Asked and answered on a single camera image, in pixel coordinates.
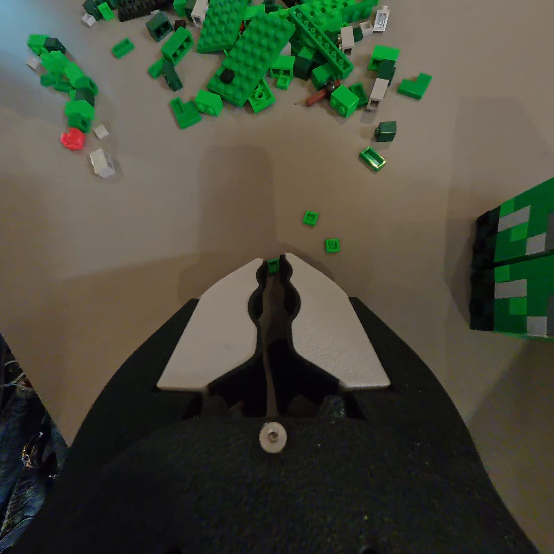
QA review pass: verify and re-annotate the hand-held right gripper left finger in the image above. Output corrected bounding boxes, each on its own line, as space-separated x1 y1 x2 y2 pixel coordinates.
157 258 267 409

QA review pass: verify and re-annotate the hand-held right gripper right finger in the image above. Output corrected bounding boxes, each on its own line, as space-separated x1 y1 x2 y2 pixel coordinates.
269 253 391 413

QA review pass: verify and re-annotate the grey desk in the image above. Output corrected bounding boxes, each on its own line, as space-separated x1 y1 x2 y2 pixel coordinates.
0 0 554 537

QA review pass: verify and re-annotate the green hollow tile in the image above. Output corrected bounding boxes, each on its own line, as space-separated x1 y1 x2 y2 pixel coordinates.
359 147 387 172

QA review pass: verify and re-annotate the green mosaic block build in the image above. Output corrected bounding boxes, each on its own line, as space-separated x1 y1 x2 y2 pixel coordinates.
469 177 554 339

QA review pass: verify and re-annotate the clear white slope brick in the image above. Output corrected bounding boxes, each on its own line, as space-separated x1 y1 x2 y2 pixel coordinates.
89 149 117 178

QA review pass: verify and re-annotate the pile of green bricks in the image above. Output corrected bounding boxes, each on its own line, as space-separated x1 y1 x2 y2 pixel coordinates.
80 0 433 130

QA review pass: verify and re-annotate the brown lever piece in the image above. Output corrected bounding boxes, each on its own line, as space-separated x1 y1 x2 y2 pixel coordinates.
306 79 343 108

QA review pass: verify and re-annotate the green L-shaped plate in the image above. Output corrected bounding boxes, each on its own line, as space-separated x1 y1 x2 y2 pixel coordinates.
397 72 433 100

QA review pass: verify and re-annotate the curved row of green bricks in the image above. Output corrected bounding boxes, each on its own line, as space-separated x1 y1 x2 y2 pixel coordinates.
27 34 99 134

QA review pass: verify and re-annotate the large green studded plate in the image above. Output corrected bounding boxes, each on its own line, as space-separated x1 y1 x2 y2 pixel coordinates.
196 0 248 55
207 10 297 108

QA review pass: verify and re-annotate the long black plate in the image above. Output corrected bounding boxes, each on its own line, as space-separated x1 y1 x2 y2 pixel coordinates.
116 0 175 23

